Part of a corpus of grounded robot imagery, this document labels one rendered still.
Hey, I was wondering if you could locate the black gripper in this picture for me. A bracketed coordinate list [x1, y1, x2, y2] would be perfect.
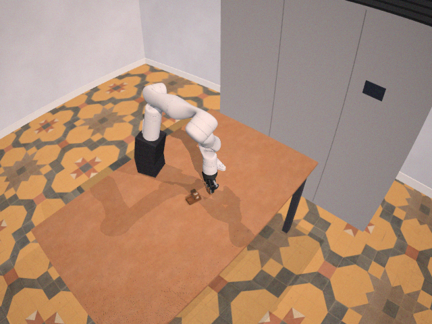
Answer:
[202, 171, 219, 194]

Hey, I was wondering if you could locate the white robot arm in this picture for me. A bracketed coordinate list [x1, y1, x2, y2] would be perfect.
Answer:
[142, 83, 226, 175]

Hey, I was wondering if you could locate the brown rectangular tray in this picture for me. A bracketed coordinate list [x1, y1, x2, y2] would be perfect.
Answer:
[186, 195, 202, 205]

